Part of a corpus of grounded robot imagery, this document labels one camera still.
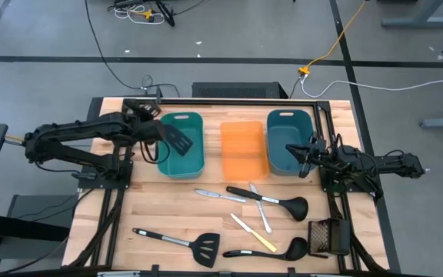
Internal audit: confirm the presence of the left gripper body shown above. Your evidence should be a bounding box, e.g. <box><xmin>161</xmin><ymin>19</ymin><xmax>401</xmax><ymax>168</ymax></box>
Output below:
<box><xmin>128</xmin><ymin>99</ymin><xmax>168</xmax><ymax>145</ymax></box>

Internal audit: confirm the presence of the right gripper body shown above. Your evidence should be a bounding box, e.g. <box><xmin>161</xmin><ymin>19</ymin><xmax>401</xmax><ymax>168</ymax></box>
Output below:
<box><xmin>299</xmin><ymin>132</ymin><xmax>332</xmax><ymax>179</ymax></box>

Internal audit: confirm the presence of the black slotted spatula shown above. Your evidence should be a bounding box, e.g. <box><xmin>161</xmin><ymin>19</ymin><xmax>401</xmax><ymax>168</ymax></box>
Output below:
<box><xmin>132</xmin><ymin>227</ymin><xmax>222</xmax><ymax>269</ymax></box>
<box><xmin>162</xmin><ymin>122</ymin><xmax>195</xmax><ymax>158</ymax></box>

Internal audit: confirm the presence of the black ladle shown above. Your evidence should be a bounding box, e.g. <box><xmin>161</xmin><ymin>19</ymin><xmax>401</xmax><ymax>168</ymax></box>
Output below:
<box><xmin>225</xmin><ymin>185</ymin><xmax>310</xmax><ymax>223</ymax></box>

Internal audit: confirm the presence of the black box grater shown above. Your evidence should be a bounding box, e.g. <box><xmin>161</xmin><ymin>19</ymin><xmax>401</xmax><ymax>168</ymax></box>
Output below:
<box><xmin>307</xmin><ymin>217</ymin><xmax>352</xmax><ymax>259</ymax></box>

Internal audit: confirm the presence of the yellow-handled knife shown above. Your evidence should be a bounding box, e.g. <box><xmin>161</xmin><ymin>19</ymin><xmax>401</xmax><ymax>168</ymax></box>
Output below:
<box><xmin>229</xmin><ymin>212</ymin><xmax>278</xmax><ymax>254</ymax></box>

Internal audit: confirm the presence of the all-black ladle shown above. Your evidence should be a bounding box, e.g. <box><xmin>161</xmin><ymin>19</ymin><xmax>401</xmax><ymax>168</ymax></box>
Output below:
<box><xmin>221</xmin><ymin>236</ymin><xmax>309</xmax><ymax>262</ymax></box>

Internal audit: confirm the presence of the blue-grey plastic bin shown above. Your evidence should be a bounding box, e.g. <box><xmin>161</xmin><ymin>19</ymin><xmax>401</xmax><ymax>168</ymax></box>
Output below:
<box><xmin>265</xmin><ymin>108</ymin><xmax>321</xmax><ymax>177</ymax></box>

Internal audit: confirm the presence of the teal plastic bin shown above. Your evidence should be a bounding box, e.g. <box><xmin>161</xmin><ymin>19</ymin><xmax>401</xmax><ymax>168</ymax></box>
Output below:
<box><xmin>156</xmin><ymin>111</ymin><xmax>206</xmax><ymax>181</ymax></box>

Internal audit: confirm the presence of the orange translucent plastic bin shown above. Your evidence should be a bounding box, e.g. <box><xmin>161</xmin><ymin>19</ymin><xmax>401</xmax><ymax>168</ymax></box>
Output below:
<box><xmin>219</xmin><ymin>119</ymin><xmax>271</xmax><ymax>182</ymax></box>

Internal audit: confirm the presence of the black computer case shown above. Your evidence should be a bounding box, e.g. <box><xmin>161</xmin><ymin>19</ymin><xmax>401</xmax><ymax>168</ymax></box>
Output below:
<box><xmin>191</xmin><ymin>81</ymin><xmax>289</xmax><ymax>100</ymax></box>

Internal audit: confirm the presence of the black stand leg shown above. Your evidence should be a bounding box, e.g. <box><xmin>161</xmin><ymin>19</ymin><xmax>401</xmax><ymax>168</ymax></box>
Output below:
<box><xmin>154</xmin><ymin>0</ymin><xmax>177</xmax><ymax>28</ymax></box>

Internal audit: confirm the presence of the grey desk foot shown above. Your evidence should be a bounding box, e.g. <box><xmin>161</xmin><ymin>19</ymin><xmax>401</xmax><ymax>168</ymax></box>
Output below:
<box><xmin>418</xmin><ymin>116</ymin><xmax>443</xmax><ymax>129</ymax></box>
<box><xmin>380</xmin><ymin>0</ymin><xmax>443</xmax><ymax>29</ymax></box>

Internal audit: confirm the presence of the black bench beam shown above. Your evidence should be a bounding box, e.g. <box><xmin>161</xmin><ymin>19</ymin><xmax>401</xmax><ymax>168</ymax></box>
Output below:
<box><xmin>0</xmin><ymin>210</ymin><xmax>72</xmax><ymax>243</ymax></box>

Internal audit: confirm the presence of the long black floor cable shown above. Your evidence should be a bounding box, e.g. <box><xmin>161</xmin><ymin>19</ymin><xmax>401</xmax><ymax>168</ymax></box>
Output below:
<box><xmin>83</xmin><ymin>0</ymin><xmax>181</xmax><ymax>98</ymax></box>

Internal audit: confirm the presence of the black aluminium table frame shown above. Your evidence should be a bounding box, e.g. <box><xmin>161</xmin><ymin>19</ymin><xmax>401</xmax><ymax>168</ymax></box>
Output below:
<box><xmin>67</xmin><ymin>97</ymin><xmax>391</xmax><ymax>277</ymax></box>

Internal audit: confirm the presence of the yellow extension cable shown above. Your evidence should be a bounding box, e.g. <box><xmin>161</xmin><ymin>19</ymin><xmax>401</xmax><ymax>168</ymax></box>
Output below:
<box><xmin>297</xmin><ymin>0</ymin><xmax>369</xmax><ymax>75</ymax></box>

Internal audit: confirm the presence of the coiled white cable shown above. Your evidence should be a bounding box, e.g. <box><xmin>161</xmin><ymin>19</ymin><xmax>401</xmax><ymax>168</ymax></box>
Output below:
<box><xmin>113</xmin><ymin>5</ymin><xmax>166</xmax><ymax>25</ymax></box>

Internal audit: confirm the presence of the long white floor cable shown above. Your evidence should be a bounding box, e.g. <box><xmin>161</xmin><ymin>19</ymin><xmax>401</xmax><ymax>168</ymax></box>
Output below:
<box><xmin>299</xmin><ymin>71</ymin><xmax>443</xmax><ymax>99</ymax></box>

